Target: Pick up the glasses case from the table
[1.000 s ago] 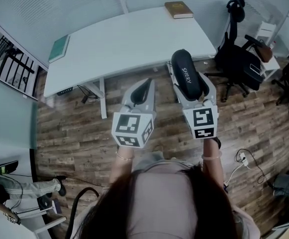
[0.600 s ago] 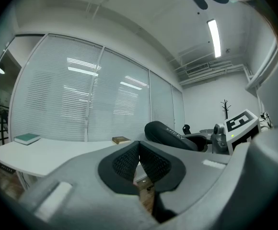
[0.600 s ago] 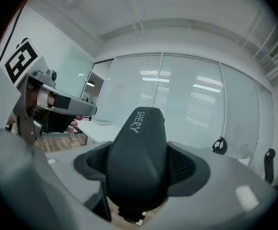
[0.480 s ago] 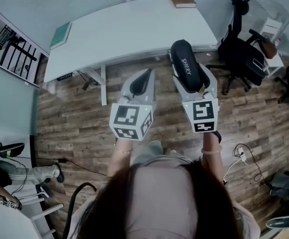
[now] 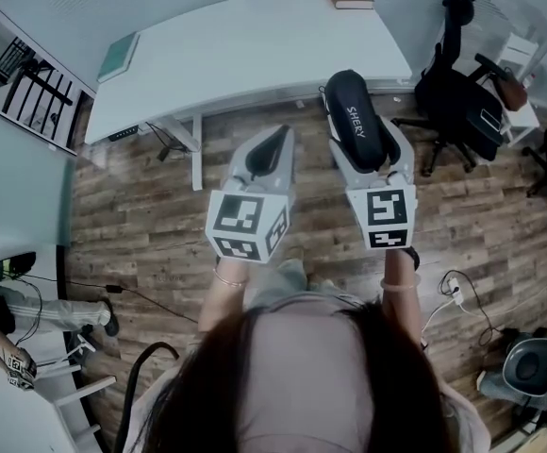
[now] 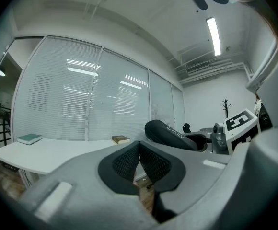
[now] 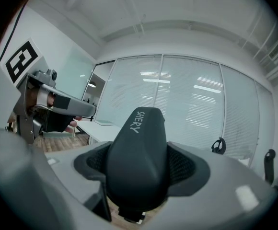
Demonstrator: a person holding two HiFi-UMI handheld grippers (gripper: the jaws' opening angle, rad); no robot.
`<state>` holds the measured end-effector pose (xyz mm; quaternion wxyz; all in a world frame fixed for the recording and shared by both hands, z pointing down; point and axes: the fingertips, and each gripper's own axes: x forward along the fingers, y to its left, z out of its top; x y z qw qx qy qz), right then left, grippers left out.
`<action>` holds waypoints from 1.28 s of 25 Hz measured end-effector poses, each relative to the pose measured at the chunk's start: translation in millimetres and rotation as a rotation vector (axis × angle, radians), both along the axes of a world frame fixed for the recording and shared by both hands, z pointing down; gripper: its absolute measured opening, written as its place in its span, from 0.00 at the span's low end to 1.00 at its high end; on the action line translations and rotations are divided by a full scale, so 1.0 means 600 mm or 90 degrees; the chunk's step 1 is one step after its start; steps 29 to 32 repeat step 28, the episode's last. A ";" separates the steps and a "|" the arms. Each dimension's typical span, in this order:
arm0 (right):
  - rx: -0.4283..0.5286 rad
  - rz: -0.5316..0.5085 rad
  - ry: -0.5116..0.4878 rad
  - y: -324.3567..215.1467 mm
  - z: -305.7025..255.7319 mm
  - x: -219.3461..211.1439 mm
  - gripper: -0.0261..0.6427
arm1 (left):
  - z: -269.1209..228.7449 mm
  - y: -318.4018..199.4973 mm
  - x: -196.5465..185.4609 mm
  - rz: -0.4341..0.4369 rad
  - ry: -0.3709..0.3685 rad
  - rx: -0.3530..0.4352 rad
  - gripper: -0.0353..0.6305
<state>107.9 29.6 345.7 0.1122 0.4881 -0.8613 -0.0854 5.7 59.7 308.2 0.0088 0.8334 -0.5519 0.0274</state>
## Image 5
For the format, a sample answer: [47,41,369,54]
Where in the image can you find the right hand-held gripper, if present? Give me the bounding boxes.
[323,94,420,251]

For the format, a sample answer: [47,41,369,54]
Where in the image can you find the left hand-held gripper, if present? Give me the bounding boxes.
[205,124,297,266]

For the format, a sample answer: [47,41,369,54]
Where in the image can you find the black glasses case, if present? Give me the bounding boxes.
[319,68,396,172]

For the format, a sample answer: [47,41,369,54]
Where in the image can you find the person's left forearm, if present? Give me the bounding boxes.
[197,257,251,334]

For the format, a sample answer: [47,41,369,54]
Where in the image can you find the person's right forearm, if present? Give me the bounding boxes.
[379,247,425,348]

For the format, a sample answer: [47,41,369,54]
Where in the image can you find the white desk leg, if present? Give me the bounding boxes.
[153,113,205,192]

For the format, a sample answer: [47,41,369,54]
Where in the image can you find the person's grey trousers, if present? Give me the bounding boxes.
[249,258,364,310]

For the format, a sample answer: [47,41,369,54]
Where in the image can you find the white phone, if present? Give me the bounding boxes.
[479,109,504,131]

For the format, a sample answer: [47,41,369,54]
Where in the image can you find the black desk control panel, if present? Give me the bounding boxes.
[108,125,141,142]

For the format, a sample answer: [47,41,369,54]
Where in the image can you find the brown handbag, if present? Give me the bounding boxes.
[494,66,529,111]

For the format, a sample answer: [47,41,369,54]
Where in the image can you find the green book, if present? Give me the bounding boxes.
[96,32,141,84]

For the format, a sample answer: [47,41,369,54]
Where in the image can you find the person's light shirt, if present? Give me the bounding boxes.
[126,294,491,453]

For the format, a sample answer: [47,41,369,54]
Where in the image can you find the grey round appliance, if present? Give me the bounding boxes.
[502,337,547,398]

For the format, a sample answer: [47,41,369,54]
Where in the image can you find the black chair seat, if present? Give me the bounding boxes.
[0,251,38,280]

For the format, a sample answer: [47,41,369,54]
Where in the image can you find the black cable with adapter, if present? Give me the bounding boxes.
[144,121,180,162]

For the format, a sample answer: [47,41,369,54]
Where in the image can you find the black wrist strap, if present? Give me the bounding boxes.
[401,245,421,272]

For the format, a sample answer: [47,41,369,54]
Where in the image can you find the gold bracelet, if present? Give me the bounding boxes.
[211,266,250,288]

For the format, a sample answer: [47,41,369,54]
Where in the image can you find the pink bracelet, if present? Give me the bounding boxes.
[379,276,421,293]

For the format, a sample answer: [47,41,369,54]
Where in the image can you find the black looped cable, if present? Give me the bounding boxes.
[438,269,506,348]

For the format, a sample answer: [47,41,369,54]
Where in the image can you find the white power cable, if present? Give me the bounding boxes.
[419,294,458,348]

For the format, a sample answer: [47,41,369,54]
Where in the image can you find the black floor cable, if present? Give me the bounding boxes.
[18,271,199,325]

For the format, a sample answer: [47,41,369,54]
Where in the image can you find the black flexible hose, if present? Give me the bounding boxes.
[112,341,180,453]

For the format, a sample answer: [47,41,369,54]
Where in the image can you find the white metal frame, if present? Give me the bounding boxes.
[32,332,117,453]

